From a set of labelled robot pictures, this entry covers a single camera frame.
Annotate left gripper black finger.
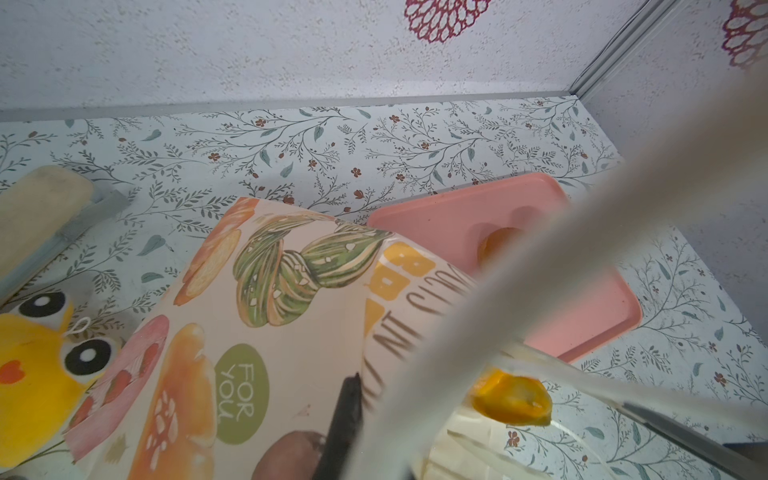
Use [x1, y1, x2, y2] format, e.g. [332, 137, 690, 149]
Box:
[312, 374, 363, 480]

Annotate white paper bag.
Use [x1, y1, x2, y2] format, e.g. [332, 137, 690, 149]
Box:
[62, 59, 768, 480]

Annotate long twisted fake bread stick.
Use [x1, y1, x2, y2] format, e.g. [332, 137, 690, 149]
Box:
[468, 368, 553, 426]

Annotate round orange fake bun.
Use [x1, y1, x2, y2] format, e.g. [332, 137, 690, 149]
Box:
[477, 227, 523, 268]

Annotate steel tongs cream tips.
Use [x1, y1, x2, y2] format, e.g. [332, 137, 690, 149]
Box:
[493, 344, 767, 479]

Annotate pink plastic tray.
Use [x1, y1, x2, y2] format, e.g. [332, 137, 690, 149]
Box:
[363, 173, 642, 367]

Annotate yellow plush toy red dress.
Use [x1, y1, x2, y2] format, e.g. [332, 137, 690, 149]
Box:
[1, 291, 119, 471]

